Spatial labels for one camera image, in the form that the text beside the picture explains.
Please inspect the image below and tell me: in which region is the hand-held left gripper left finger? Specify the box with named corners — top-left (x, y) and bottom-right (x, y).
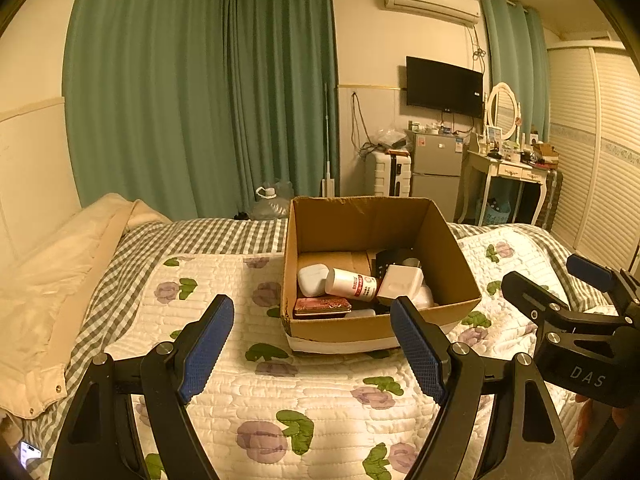
top-left (50, 294), bottom-right (236, 480)

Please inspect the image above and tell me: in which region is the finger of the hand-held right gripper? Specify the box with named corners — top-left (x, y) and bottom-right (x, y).
top-left (501, 271), bottom-right (632, 346)
top-left (566, 253), bottom-right (640, 311)

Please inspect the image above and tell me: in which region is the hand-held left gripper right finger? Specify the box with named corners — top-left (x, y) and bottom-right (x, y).
top-left (390, 296), bottom-right (573, 480)

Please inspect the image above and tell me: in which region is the white tube with red cap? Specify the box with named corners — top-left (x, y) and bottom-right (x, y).
top-left (325, 267), bottom-right (378, 303)

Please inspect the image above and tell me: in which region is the black remote control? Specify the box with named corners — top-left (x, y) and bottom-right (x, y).
top-left (372, 247), bottom-right (418, 281)

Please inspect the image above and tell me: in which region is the dark red wallet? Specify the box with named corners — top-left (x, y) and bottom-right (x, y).
top-left (292, 296), bottom-right (351, 318)

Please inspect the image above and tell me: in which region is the white handheld electric device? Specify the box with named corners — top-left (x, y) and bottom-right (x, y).
top-left (297, 264), bottom-right (331, 297)

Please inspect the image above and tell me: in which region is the person's right hand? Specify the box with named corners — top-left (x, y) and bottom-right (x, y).
top-left (575, 392), bottom-right (640, 441)

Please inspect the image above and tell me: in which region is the dark plaid suitcase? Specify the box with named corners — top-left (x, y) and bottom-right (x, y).
top-left (530, 167), bottom-right (563, 231)

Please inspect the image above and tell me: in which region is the blue plastic basket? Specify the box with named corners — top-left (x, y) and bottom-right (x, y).
top-left (477, 197), bottom-right (511, 226)

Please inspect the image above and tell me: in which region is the cream louvered wardrobe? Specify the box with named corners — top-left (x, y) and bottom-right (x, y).
top-left (547, 45), bottom-right (640, 271)

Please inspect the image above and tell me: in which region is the white floral quilt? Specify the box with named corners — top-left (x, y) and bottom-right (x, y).
top-left (105, 225), bottom-right (576, 480)

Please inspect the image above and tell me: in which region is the white dressing table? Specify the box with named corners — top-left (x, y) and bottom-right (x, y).
top-left (457, 150), bottom-right (548, 226)

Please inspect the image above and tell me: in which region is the silver refrigerator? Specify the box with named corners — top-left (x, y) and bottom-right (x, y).
top-left (410, 132), bottom-right (465, 198)

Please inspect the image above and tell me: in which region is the clear plastic water jug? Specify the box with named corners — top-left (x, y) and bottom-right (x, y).
top-left (247, 180), bottom-right (293, 221)

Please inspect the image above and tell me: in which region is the white hard-shell suitcase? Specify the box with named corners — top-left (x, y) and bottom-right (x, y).
top-left (370, 152), bottom-right (413, 197)

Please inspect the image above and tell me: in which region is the oval vanity mirror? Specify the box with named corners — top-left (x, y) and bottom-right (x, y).
top-left (486, 82), bottom-right (518, 141)

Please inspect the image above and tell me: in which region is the white mop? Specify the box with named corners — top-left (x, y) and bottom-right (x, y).
top-left (320, 82), bottom-right (337, 197)

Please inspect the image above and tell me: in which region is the smartphone with lit screen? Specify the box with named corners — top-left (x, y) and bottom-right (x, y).
top-left (17, 440), bottom-right (43, 471)

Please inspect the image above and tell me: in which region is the narrow green curtain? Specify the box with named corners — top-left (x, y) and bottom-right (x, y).
top-left (480, 0), bottom-right (551, 143)

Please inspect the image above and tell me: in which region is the clear plastic bag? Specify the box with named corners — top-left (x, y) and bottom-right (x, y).
top-left (372, 129), bottom-right (407, 148)

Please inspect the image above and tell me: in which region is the white headboard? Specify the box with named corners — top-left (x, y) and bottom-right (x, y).
top-left (0, 95), bottom-right (83, 261)

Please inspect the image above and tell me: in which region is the wide green curtain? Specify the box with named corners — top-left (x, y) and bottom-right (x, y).
top-left (62, 0), bottom-right (341, 221)

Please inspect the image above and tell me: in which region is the white air conditioner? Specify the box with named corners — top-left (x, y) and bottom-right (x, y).
top-left (382, 0), bottom-right (481, 26)

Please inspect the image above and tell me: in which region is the black wall television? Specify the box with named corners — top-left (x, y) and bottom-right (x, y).
top-left (405, 56), bottom-right (484, 118)

